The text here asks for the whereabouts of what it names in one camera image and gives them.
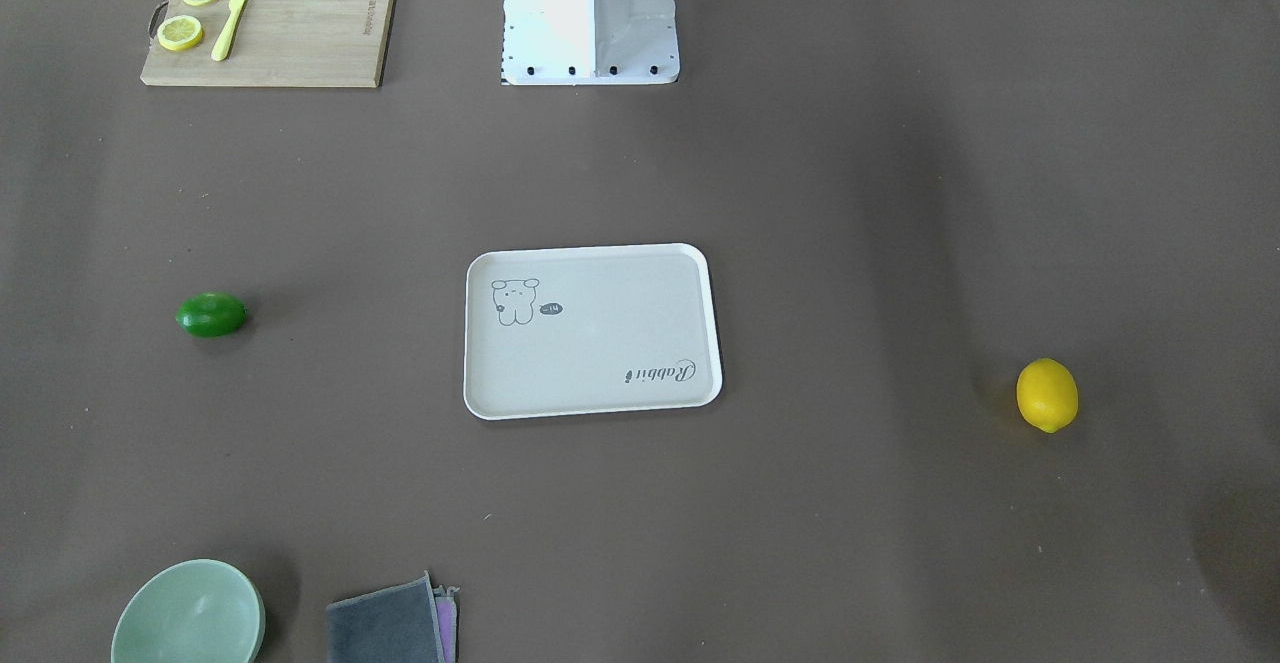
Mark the yellow lemon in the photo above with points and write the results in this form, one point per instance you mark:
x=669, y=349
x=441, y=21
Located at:
x=1047, y=395

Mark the green lime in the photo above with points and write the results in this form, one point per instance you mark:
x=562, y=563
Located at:
x=211, y=314

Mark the grey folded cloth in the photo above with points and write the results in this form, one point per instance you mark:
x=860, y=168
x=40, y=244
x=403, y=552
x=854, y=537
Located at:
x=413, y=622

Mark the cream rabbit tray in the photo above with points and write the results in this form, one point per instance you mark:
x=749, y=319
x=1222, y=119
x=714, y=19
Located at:
x=589, y=330

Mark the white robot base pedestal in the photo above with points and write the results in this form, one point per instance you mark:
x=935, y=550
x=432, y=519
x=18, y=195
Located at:
x=589, y=43

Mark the wooden cutting board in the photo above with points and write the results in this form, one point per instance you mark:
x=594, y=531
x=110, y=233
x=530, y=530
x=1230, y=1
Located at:
x=281, y=44

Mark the mint green bowl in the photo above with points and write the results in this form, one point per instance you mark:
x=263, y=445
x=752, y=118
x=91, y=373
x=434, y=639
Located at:
x=194, y=611

